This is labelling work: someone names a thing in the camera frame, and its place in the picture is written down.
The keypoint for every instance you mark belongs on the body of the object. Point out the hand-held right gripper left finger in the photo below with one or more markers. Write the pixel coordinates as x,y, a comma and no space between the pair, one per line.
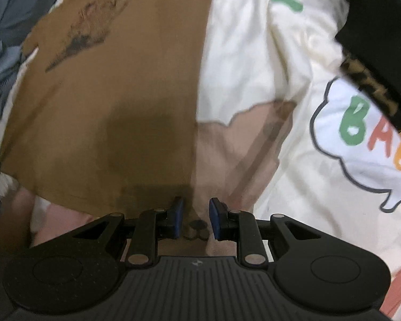
178,219

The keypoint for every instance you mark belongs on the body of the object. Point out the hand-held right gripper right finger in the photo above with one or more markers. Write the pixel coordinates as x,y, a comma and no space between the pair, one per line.
215,220

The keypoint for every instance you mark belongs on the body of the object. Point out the brown printed t-shirt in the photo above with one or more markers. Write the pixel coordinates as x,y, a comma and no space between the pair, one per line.
120,90

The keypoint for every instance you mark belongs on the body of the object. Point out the white printed bed blanket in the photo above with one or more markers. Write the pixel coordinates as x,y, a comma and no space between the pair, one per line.
254,57

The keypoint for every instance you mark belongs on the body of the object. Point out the light blue denim cloth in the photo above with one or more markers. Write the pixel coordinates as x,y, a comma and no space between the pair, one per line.
1,73

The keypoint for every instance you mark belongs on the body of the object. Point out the black leopard-lined garment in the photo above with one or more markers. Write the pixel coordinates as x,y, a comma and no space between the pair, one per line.
381,13

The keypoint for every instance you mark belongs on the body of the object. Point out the grey blue blanket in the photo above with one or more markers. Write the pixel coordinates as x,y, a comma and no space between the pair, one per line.
10,6

